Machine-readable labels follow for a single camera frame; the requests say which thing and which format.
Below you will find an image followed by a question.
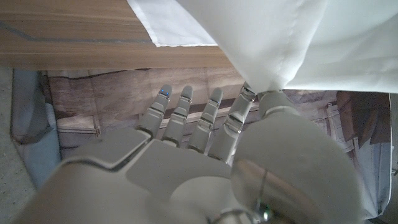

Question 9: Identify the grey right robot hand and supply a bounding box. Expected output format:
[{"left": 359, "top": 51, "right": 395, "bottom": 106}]
[{"left": 14, "top": 82, "right": 364, "bottom": 224}]

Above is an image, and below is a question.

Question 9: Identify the white cloth napkin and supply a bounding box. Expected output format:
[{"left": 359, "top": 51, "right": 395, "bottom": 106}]
[{"left": 126, "top": 0, "right": 398, "bottom": 94}]

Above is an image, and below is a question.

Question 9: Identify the printed sofa room backdrop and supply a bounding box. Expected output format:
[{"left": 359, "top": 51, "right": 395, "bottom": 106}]
[{"left": 46, "top": 67, "right": 392, "bottom": 218}]

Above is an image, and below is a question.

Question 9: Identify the blue-grey rolled backdrop edge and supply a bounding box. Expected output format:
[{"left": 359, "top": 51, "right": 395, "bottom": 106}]
[{"left": 11, "top": 68, "right": 62, "bottom": 189}]

